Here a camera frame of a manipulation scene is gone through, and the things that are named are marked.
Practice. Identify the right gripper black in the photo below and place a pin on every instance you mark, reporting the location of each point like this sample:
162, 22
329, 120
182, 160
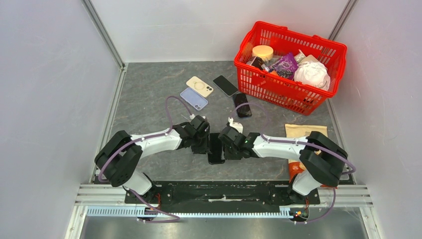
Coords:
230, 156

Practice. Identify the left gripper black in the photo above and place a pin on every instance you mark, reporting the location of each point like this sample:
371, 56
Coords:
203, 149

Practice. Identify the black phone case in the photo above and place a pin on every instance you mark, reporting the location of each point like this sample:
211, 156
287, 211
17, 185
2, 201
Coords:
216, 148

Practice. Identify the black smartphone purple edge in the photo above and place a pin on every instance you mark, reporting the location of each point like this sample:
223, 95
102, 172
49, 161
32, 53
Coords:
216, 146

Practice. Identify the lavender phone case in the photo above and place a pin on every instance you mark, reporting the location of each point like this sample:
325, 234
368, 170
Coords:
194, 99

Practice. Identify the dark blue smartphone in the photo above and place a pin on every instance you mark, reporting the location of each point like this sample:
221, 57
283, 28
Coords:
243, 111

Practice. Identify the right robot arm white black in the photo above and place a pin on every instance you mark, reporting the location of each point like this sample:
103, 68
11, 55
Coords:
323, 159

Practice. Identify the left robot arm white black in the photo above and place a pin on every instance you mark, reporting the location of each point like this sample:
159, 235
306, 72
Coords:
119, 158

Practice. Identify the beige phone case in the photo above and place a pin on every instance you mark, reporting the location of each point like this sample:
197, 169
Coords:
200, 86

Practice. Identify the black smartphone near basket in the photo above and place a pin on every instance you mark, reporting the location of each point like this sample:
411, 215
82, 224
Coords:
225, 85

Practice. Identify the cassava chips bag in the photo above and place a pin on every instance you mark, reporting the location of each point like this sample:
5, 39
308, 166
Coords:
292, 130

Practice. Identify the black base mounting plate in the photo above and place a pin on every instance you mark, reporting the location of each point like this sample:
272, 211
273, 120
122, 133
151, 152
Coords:
225, 196

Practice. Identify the red plastic shopping basket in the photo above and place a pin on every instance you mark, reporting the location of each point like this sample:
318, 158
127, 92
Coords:
255, 80

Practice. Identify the purple snack packet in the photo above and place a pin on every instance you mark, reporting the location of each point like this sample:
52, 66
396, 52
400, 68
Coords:
285, 67

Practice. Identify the yellow lid jar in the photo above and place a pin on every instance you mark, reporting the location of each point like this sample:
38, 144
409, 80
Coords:
265, 52

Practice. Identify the white plastic bag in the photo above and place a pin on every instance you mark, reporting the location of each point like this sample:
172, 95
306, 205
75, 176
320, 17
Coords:
314, 74

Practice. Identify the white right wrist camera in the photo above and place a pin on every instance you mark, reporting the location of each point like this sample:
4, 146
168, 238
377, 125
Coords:
236, 125

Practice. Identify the aluminium frame rail front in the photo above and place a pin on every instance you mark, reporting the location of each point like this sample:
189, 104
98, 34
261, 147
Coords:
102, 200

